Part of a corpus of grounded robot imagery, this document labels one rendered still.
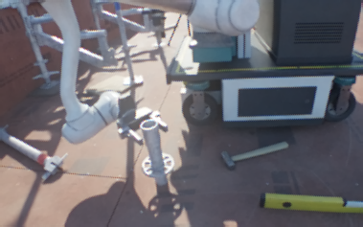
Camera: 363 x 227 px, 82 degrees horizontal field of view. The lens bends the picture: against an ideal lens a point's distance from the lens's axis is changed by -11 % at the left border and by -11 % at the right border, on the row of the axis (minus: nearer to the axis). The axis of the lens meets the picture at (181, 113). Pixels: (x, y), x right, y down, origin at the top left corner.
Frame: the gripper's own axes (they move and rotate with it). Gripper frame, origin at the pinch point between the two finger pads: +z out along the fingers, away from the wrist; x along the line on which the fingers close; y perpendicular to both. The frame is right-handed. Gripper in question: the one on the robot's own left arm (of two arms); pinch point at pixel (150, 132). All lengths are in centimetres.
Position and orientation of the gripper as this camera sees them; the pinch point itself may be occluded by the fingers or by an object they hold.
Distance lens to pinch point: 78.6
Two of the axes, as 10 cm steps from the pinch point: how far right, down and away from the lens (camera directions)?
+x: -7.7, 4.0, -5.0
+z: 6.3, 3.5, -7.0
